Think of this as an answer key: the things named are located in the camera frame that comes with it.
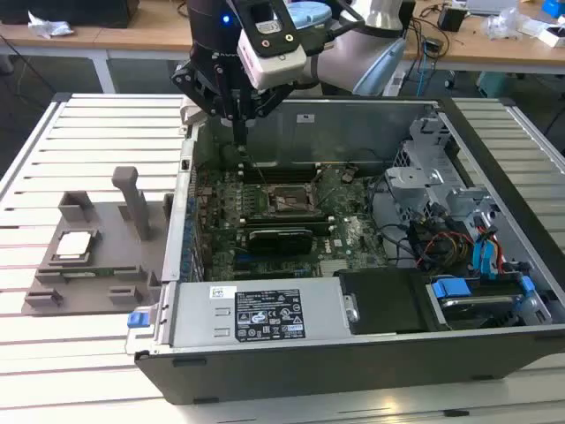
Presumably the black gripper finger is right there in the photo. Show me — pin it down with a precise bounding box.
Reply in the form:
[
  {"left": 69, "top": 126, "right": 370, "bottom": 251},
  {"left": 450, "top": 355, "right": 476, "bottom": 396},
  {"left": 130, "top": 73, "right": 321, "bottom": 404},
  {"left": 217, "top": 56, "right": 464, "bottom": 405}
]
[
  {"left": 170, "top": 65, "right": 242, "bottom": 147},
  {"left": 240, "top": 82, "right": 295, "bottom": 147}
]

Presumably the thin wire locking lever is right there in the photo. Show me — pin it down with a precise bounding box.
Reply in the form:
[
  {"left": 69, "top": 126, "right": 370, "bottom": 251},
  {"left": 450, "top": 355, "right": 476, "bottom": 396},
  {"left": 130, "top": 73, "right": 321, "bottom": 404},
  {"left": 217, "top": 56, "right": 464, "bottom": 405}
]
[{"left": 242, "top": 149, "right": 269, "bottom": 186}]

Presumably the metal socket cover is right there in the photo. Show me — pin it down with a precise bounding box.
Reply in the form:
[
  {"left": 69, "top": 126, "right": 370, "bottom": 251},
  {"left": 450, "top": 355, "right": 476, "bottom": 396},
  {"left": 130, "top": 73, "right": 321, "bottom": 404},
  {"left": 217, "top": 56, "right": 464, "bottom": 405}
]
[{"left": 308, "top": 170, "right": 331, "bottom": 209}]

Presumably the silver CPU green edge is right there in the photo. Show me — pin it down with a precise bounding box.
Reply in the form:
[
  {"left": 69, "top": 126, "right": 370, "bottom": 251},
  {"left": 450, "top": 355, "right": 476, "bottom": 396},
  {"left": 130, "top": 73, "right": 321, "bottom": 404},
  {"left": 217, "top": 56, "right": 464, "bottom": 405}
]
[{"left": 55, "top": 231, "right": 94, "bottom": 258}]

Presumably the CPU socket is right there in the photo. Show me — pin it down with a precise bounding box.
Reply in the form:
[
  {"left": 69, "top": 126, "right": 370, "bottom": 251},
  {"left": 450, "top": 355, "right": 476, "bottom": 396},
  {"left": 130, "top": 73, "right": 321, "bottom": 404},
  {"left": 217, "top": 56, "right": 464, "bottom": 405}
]
[{"left": 266, "top": 183, "right": 313, "bottom": 213}]

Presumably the black RAM slot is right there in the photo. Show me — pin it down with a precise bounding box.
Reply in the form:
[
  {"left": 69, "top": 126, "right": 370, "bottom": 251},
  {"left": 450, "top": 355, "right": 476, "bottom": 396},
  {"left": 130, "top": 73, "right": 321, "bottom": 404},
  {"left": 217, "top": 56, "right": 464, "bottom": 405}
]
[
  {"left": 241, "top": 164, "right": 319, "bottom": 172},
  {"left": 241, "top": 169, "right": 319, "bottom": 176},
  {"left": 245, "top": 219, "right": 331, "bottom": 236},
  {"left": 240, "top": 210, "right": 326, "bottom": 223},
  {"left": 241, "top": 172, "right": 319, "bottom": 180}
]

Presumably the large black box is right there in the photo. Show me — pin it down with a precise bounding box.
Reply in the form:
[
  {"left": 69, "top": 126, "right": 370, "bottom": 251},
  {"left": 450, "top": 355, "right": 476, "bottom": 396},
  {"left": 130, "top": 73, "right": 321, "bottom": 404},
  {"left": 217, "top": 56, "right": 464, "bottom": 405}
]
[{"left": 0, "top": 0, "right": 141, "bottom": 27}]

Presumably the pale blue teach pendant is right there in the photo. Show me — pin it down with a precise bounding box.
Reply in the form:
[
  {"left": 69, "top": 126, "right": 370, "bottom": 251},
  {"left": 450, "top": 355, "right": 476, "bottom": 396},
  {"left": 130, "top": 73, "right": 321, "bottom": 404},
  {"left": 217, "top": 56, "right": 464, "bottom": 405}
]
[{"left": 352, "top": 37, "right": 407, "bottom": 96}]

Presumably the green motherboard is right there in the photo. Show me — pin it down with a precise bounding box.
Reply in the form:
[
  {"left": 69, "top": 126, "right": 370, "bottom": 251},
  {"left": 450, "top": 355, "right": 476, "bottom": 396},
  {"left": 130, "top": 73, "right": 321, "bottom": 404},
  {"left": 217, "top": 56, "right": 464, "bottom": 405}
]
[{"left": 193, "top": 165, "right": 389, "bottom": 282}]

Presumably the white power strip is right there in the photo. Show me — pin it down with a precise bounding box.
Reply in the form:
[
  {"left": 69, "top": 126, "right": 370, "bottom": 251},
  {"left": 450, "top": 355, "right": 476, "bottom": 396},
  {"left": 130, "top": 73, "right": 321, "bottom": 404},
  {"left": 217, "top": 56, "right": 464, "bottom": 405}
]
[{"left": 382, "top": 72, "right": 405, "bottom": 97}]

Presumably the black graphics card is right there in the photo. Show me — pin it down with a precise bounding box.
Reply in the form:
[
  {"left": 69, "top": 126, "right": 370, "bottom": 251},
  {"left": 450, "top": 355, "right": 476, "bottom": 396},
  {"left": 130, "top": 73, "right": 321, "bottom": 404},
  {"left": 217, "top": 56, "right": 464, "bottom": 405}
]
[{"left": 246, "top": 225, "right": 313, "bottom": 256}]

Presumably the silver metal drive cage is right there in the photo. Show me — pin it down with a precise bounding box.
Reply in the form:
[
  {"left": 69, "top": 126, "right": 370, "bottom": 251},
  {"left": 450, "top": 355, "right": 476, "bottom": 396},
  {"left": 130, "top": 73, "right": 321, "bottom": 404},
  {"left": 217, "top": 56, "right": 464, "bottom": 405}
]
[{"left": 383, "top": 117, "right": 504, "bottom": 231}]

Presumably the crumpled white plastic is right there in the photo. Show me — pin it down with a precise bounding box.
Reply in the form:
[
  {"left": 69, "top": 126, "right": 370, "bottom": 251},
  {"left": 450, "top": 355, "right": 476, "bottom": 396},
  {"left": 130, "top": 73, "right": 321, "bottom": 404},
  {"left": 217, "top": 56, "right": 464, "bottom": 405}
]
[{"left": 28, "top": 11, "right": 74, "bottom": 39}]

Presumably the silver chipset heatsink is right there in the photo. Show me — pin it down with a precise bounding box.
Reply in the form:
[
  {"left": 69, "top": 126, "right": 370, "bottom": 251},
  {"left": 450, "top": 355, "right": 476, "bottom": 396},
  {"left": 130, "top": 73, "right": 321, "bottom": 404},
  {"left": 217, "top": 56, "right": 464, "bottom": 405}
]
[{"left": 318, "top": 259, "right": 350, "bottom": 278}]

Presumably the grey parts rack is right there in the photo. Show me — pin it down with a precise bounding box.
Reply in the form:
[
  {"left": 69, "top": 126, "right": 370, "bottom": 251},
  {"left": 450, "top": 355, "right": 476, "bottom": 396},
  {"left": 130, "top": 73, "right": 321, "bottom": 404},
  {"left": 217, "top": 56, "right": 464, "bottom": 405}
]
[{"left": 24, "top": 165, "right": 176, "bottom": 317}]

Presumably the small black power adapter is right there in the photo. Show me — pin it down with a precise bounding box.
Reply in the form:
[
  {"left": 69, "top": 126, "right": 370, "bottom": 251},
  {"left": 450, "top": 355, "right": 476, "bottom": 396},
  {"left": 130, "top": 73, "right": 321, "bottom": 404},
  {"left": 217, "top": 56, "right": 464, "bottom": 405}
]
[{"left": 436, "top": 6, "right": 467, "bottom": 32}]

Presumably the black regulatory label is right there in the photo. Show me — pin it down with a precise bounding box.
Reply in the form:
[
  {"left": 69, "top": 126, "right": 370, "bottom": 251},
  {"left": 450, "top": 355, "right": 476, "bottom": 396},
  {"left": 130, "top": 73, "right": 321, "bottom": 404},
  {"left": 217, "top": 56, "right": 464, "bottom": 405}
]
[{"left": 233, "top": 289, "right": 306, "bottom": 344}]

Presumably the green RAM stick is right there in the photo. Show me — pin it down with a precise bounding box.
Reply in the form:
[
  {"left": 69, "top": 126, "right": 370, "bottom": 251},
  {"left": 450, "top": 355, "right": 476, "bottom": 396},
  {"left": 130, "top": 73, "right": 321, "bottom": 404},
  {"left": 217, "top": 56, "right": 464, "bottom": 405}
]
[{"left": 61, "top": 269, "right": 118, "bottom": 280}]

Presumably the teal cabinet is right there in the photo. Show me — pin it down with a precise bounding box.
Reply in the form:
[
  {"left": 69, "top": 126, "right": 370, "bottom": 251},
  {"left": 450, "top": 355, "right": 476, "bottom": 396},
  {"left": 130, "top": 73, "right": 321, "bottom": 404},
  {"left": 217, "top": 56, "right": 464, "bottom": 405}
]
[{"left": 476, "top": 70, "right": 526, "bottom": 101}]

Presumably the silver power supply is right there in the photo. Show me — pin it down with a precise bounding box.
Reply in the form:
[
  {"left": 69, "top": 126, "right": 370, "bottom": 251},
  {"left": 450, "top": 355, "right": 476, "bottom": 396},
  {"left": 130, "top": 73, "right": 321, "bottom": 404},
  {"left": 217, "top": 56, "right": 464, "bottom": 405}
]
[{"left": 169, "top": 282, "right": 350, "bottom": 350}]

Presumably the black drive cover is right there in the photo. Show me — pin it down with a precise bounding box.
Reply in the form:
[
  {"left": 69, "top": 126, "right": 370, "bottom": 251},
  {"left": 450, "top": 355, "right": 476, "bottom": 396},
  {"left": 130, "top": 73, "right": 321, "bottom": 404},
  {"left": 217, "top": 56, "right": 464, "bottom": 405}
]
[{"left": 337, "top": 269, "right": 436, "bottom": 335}]

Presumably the blue case latch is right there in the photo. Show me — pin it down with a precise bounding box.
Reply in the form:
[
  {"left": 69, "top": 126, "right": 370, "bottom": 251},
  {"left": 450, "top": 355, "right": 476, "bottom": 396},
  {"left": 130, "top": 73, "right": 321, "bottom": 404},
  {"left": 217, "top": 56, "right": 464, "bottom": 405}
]
[{"left": 126, "top": 311, "right": 154, "bottom": 330}]

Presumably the clear plastic bag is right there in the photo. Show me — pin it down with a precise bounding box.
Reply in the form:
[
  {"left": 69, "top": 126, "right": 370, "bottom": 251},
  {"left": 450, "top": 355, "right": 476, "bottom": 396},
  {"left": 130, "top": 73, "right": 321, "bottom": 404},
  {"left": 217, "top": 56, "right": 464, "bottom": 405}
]
[{"left": 480, "top": 8, "right": 531, "bottom": 41}]

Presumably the hard disk in blue carrier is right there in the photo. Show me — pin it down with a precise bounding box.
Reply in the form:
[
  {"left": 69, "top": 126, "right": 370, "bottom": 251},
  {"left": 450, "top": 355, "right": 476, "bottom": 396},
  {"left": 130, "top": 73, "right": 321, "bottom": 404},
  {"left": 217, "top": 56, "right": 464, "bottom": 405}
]
[{"left": 426, "top": 276, "right": 517, "bottom": 331}]

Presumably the black open PC case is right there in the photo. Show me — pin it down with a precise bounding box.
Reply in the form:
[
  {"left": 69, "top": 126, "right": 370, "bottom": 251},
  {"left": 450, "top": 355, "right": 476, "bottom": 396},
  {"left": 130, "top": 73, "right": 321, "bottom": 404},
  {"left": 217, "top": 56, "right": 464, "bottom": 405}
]
[{"left": 125, "top": 95, "right": 565, "bottom": 405}]

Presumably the white cardboard box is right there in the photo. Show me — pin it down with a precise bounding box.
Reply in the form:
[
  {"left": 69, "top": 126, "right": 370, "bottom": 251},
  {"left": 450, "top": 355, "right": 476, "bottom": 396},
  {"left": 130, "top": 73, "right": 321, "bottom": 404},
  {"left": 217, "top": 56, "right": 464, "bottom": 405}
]
[{"left": 527, "top": 24, "right": 565, "bottom": 48}]

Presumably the blue plastic bay latch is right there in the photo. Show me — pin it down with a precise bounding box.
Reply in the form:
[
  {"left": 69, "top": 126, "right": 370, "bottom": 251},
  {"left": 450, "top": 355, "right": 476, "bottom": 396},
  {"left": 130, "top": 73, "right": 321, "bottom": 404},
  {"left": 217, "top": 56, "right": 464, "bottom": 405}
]
[{"left": 519, "top": 274, "right": 539, "bottom": 317}]

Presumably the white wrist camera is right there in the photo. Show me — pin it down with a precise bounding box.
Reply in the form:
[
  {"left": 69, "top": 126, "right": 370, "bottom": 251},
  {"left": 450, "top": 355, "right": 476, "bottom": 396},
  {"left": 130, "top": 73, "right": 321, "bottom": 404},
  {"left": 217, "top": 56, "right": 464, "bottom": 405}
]
[{"left": 236, "top": 0, "right": 308, "bottom": 90}]

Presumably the wooden desk white frame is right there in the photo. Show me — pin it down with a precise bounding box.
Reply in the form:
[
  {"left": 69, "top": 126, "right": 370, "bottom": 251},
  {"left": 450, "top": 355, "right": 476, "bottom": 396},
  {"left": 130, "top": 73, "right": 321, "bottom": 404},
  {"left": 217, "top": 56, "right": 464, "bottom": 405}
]
[
  {"left": 396, "top": 0, "right": 565, "bottom": 76},
  {"left": 0, "top": 0, "right": 292, "bottom": 94}
]

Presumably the red yellow power wire bundle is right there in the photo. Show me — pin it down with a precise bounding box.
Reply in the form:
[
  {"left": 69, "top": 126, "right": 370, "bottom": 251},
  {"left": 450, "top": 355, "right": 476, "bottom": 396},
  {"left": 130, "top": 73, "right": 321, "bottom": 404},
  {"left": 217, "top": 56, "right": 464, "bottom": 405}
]
[{"left": 408, "top": 218, "right": 476, "bottom": 271}]

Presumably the blue flat wire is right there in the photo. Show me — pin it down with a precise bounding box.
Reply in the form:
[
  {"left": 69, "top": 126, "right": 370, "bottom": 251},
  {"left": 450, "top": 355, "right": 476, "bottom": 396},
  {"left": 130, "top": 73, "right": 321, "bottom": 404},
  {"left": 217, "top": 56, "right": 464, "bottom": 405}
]
[
  {"left": 474, "top": 216, "right": 489, "bottom": 278},
  {"left": 484, "top": 223, "right": 501, "bottom": 280}
]

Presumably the red flat wire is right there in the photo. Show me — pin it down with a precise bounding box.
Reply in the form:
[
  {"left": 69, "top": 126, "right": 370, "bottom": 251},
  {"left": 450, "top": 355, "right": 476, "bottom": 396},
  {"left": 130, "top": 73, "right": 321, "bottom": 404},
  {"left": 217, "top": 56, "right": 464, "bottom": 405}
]
[{"left": 493, "top": 236, "right": 507, "bottom": 275}]

